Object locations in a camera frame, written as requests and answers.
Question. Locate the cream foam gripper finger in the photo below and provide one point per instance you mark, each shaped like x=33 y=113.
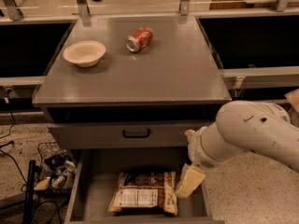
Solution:
x=191 y=178

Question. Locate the brown chip bag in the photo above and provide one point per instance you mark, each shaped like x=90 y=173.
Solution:
x=152 y=189

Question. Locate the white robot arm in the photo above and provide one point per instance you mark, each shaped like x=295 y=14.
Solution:
x=240 y=126

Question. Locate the closed grey top drawer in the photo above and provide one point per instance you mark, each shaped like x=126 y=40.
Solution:
x=109 y=134

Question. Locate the grey drawer cabinet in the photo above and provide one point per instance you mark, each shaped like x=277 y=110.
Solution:
x=173 y=78

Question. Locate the red soda can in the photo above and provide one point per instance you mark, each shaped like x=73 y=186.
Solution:
x=139 y=39

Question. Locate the black stand pole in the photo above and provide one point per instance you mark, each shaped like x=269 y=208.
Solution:
x=29 y=193

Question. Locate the white paper bowl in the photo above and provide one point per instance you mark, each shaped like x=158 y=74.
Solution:
x=85 y=53

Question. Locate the black drawer handle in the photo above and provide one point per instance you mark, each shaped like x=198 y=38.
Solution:
x=136 y=135

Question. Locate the wire basket with items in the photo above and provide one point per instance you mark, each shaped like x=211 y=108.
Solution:
x=56 y=170

